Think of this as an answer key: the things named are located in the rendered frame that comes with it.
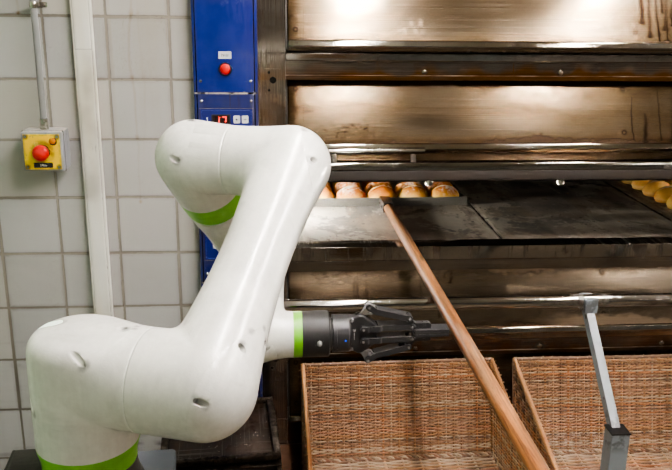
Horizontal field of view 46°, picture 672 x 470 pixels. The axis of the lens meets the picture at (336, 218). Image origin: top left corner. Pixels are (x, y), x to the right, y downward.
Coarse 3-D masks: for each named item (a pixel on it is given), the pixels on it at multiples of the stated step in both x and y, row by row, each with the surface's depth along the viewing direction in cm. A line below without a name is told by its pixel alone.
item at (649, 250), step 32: (320, 256) 215; (352, 256) 216; (384, 256) 216; (448, 256) 218; (480, 256) 218; (512, 256) 219; (544, 256) 220; (576, 256) 221; (608, 256) 221; (640, 256) 222
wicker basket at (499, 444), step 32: (352, 384) 220; (384, 384) 222; (448, 384) 223; (320, 416) 220; (384, 416) 221; (416, 416) 223; (320, 448) 220; (352, 448) 221; (416, 448) 222; (448, 448) 224; (480, 448) 224; (512, 448) 207
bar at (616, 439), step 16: (288, 304) 178; (304, 304) 178; (320, 304) 179; (336, 304) 179; (352, 304) 179; (384, 304) 180; (400, 304) 180; (416, 304) 180; (432, 304) 181; (464, 304) 181; (480, 304) 181; (496, 304) 182; (512, 304) 182; (528, 304) 182; (544, 304) 183; (560, 304) 183; (576, 304) 183; (592, 304) 183; (608, 304) 184; (624, 304) 184; (640, 304) 185; (656, 304) 185; (592, 320) 182; (592, 336) 180; (592, 352) 180; (608, 384) 175; (608, 400) 173; (608, 416) 172; (608, 432) 169; (624, 432) 168; (608, 448) 169; (624, 448) 169; (608, 464) 170; (624, 464) 170
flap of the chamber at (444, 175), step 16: (336, 176) 194; (352, 176) 194; (368, 176) 195; (384, 176) 195; (400, 176) 195; (416, 176) 196; (432, 176) 196; (448, 176) 196; (464, 176) 196; (480, 176) 197; (496, 176) 197; (512, 176) 197; (528, 176) 198; (544, 176) 198; (560, 176) 198; (576, 176) 199; (592, 176) 199; (608, 176) 199; (624, 176) 200; (640, 176) 200; (656, 176) 200
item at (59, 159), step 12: (24, 132) 193; (36, 132) 193; (48, 132) 193; (60, 132) 194; (24, 144) 193; (36, 144) 194; (48, 144) 194; (60, 144) 194; (24, 156) 194; (60, 156) 195; (24, 168) 195; (36, 168) 195; (48, 168) 196; (60, 168) 196
